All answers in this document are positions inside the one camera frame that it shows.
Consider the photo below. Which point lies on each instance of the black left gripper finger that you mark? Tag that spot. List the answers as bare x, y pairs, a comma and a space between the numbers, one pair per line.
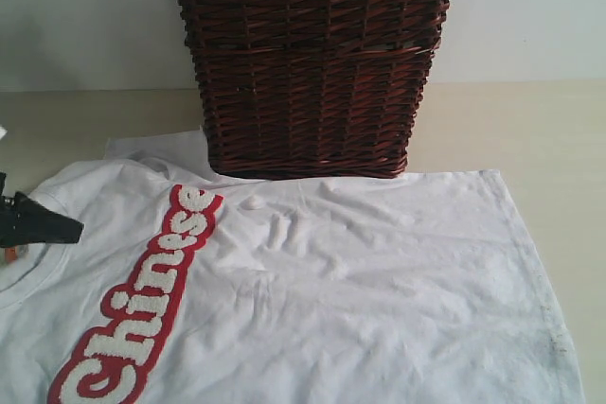
24, 221

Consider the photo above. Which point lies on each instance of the white t-shirt red lettering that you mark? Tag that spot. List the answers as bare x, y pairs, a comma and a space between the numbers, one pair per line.
187, 286

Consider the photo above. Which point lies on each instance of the dark brown wicker basket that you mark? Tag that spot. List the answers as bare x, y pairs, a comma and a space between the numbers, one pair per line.
309, 88

